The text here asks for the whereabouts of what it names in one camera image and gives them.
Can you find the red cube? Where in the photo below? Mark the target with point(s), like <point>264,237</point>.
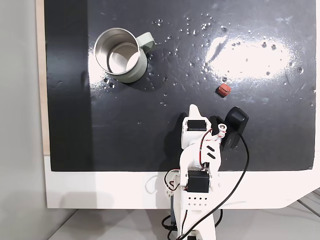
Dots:
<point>223,90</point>

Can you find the black rubber mat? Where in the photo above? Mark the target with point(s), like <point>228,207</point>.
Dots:
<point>125,125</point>

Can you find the blue-grey table clamp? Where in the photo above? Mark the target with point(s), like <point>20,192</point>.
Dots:
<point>173,212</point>

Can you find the light wooden board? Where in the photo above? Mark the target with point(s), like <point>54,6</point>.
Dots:
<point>41,75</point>

